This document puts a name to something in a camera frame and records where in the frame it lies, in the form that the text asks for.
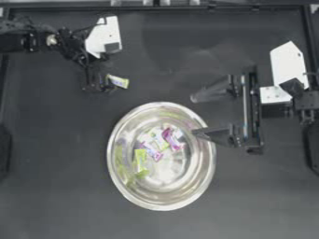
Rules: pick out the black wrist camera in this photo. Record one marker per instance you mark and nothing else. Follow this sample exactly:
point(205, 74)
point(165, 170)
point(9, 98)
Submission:
point(292, 87)
point(112, 47)

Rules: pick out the green candy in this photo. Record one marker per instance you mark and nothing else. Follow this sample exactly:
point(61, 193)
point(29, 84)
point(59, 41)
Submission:
point(140, 160)
point(117, 81)
point(153, 138)

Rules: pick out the steel bowl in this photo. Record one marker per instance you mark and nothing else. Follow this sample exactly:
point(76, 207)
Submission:
point(173, 193)

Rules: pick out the black table frame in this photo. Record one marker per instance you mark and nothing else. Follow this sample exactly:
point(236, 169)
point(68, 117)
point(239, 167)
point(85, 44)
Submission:
point(165, 6)

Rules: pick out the purple candy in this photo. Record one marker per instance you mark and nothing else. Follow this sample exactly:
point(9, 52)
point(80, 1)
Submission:
point(173, 140)
point(153, 154)

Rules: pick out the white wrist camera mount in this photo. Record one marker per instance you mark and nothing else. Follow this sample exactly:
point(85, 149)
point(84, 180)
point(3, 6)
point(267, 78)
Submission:
point(286, 62)
point(101, 34)

